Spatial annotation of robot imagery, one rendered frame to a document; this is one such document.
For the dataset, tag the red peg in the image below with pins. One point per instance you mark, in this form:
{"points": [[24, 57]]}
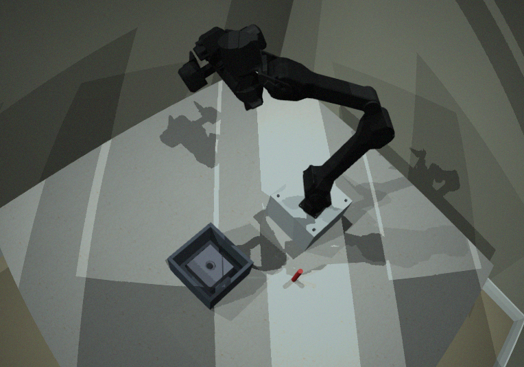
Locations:
{"points": [[298, 273]]}

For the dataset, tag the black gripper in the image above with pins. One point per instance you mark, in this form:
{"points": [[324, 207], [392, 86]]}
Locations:
{"points": [[194, 76]]}

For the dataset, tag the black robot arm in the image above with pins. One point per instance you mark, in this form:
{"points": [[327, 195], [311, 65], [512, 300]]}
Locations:
{"points": [[286, 79]]}

